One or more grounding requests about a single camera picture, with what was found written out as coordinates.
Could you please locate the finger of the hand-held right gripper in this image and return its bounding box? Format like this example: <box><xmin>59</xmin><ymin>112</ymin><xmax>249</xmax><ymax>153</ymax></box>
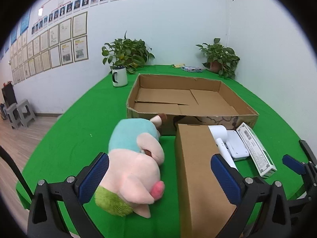
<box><xmin>282</xmin><ymin>154</ymin><xmax>317</xmax><ymax>209</ymax></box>
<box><xmin>299</xmin><ymin>139</ymin><xmax>317</xmax><ymax>165</ymax></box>

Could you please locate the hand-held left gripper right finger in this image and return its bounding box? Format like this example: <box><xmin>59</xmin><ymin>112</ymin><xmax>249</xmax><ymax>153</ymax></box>
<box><xmin>210</xmin><ymin>154</ymin><xmax>293</xmax><ymax>238</ymax></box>

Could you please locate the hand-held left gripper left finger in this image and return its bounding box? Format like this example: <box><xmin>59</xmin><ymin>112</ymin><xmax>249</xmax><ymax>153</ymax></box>
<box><xmin>27</xmin><ymin>152</ymin><xmax>111</xmax><ymax>238</ymax></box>

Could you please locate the small brown cardboard box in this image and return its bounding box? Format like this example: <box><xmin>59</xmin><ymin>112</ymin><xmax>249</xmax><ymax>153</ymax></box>
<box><xmin>175</xmin><ymin>123</ymin><xmax>239</xmax><ymax>238</ymax></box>

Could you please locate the pink pig plush toy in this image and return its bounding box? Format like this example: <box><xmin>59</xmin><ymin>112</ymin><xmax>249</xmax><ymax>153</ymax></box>
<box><xmin>94</xmin><ymin>113</ymin><xmax>167</xmax><ymax>219</ymax></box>

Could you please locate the white hair dryer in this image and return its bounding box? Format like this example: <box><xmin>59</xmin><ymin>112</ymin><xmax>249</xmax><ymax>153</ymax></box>
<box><xmin>208</xmin><ymin>125</ymin><xmax>239</xmax><ymax>171</ymax></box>

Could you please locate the large cardboard box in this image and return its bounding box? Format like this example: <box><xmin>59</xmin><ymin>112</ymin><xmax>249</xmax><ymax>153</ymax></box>
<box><xmin>126</xmin><ymin>73</ymin><xmax>259</xmax><ymax>136</ymax></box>

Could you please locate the white rectangular plastic device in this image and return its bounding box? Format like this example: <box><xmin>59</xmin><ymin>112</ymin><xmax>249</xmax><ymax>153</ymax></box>
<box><xmin>226</xmin><ymin>130</ymin><xmax>250</xmax><ymax>161</ymax></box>

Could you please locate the long white barcode box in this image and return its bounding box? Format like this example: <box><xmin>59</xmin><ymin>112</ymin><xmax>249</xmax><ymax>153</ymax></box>
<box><xmin>236</xmin><ymin>122</ymin><xmax>277</xmax><ymax>179</ymax></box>

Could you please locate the green tablecloth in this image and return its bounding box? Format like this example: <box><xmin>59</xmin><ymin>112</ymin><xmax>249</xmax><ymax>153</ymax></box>
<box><xmin>15</xmin><ymin>64</ymin><xmax>309</xmax><ymax>238</ymax></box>

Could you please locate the grey plastic stool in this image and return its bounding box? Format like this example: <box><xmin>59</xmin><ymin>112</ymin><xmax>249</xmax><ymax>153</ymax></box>
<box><xmin>5</xmin><ymin>103</ymin><xmax>20</xmax><ymax>130</ymax></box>
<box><xmin>16</xmin><ymin>99</ymin><xmax>36</xmax><ymax>129</ymax></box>

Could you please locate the blue patterned tissue packet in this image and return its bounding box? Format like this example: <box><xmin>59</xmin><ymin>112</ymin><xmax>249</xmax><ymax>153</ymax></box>
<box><xmin>181</xmin><ymin>66</ymin><xmax>203</xmax><ymax>73</ymax></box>

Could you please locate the pothos plant in terracotta pot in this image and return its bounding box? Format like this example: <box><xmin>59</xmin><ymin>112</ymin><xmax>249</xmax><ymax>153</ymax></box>
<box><xmin>196</xmin><ymin>38</ymin><xmax>241</xmax><ymax>80</ymax></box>

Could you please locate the black cabinet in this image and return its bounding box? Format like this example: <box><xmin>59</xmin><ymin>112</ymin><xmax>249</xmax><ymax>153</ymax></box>
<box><xmin>1</xmin><ymin>83</ymin><xmax>17</xmax><ymax>107</ymax></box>

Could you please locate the pothos plant in white mug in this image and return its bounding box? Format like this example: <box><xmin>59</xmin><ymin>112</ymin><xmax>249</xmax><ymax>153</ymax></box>
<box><xmin>101</xmin><ymin>31</ymin><xmax>155</xmax><ymax>88</ymax></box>

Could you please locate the black cable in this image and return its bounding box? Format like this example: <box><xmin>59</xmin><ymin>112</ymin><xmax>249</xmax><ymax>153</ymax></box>
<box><xmin>0</xmin><ymin>145</ymin><xmax>34</xmax><ymax>199</ymax></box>

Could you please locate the wall of framed certificates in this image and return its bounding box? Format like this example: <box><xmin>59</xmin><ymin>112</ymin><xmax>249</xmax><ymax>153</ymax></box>
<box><xmin>9</xmin><ymin>11</ymin><xmax>89</xmax><ymax>85</ymax></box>

